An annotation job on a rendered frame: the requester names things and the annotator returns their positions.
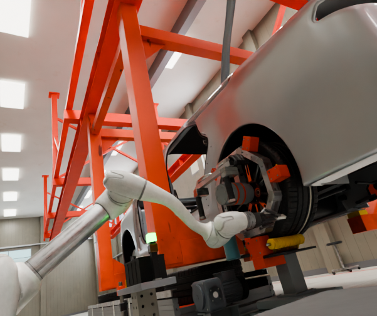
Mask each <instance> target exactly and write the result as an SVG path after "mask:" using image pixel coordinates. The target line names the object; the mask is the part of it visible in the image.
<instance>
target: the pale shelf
mask: <svg viewBox="0 0 377 316"><path fill-rule="evenodd" d="M174 283H176V277H175V276H172V277H169V278H163V279H160V280H154V281H150V282H144V283H140V284H137V285H133V286H131V287H127V288H123V289H121V290H118V291H117V293H118V296H121V295H127V294H130V293H134V292H139V291H143V290H148V289H152V288H157V287H163V286H166V285H170V284H174Z"/></svg>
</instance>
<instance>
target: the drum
mask: <svg viewBox="0 0 377 316"><path fill-rule="evenodd" d="M231 185H232V188H233V192H234V195H235V198H236V200H237V202H236V203H233V204H229V202H228V200H229V199H228V195H227V191H226V187H225V184H219V185H218V186H217V188H216V200H217V201H218V203H219V204H220V205H227V206H234V205H242V204H248V203H249V202H251V201H252V200H253V198H254V190H253V187H252V186H251V185H250V184H247V183H245V182H232V183H231Z"/></svg>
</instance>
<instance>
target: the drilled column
mask: <svg viewBox="0 0 377 316"><path fill-rule="evenodd" d="M131 300H132V310H133V316H159V309H158V304H157V296H156V288H152V289H148V290H143V291H139V292H134V293H131Z"/></svg>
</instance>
